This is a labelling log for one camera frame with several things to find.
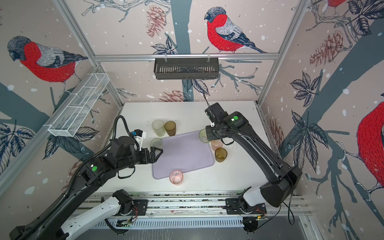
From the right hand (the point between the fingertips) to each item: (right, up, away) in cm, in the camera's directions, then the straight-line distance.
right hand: (208, 135), depth 74 cm
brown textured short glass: (+9, -14, +16) cm, 23 cm away
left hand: (-25, -7, -7) cm, 27 cm away
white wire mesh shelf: (-70, +16, +4) cm, 71 cm away
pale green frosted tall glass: (-32, +2, +26) cm, 42 cm away
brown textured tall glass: (-24, +2, +25) cm, 35 cm away
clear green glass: (-1, -5, +31) cm, 32 cm away
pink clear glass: (-18, -25, +9) cm, 32 cm away
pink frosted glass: (+7, -8, +21) cm, 24 cm away
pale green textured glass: (-32, -8, +22) cm, 40 cm away
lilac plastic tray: (-13, -14, +20) cm, 27 cm away
